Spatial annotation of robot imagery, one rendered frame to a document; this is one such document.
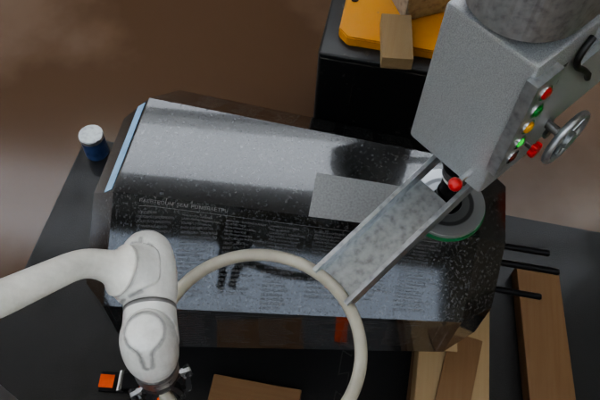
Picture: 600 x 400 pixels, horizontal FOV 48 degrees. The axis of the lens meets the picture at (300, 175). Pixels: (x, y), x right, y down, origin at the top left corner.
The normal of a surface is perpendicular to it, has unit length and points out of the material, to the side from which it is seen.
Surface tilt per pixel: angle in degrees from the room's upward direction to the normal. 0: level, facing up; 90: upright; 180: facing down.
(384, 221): 16
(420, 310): 45
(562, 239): 0
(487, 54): 90
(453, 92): 90
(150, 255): 36
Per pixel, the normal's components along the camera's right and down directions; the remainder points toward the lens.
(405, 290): -0.07, 0.19
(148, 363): 0.17, 0.70
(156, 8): 0.04, -0.55
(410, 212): -0.17, -0.38
